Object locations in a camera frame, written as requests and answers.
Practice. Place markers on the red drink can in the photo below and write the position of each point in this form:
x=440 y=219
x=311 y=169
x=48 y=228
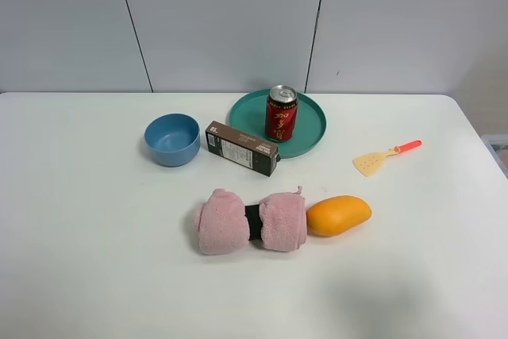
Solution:
x=281 y=113

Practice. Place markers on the brown carton box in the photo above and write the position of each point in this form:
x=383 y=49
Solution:
x=242 y=148

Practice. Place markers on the teal round plate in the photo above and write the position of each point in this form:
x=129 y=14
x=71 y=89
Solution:
x=248 y=115

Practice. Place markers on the rolled pink towel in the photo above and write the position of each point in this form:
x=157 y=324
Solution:
x=224 y=224

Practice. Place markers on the blue bowl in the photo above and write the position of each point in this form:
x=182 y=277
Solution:
x=173 y=140

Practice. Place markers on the yellow mango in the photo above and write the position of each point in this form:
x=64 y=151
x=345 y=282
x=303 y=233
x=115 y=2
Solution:
x=336 y=215

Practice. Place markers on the grey storage box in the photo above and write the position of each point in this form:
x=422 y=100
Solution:
x=497 y=144

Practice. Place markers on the yellow spatula with red handle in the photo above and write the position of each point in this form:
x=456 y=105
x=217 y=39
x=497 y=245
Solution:
x=370 y=163

